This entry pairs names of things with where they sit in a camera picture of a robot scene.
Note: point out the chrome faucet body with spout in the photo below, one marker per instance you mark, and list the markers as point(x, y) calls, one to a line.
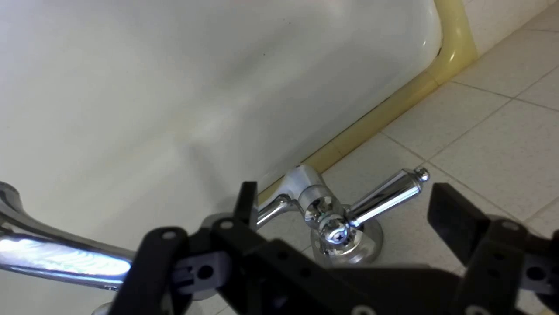
point(58, 262)

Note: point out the white kitchen sink basin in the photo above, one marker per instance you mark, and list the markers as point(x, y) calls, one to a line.
point(175, 87)

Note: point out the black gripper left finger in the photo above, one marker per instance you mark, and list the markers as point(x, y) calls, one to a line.
point(158, 262)

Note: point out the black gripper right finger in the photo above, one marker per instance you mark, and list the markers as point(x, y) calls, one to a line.
point(500, 255)

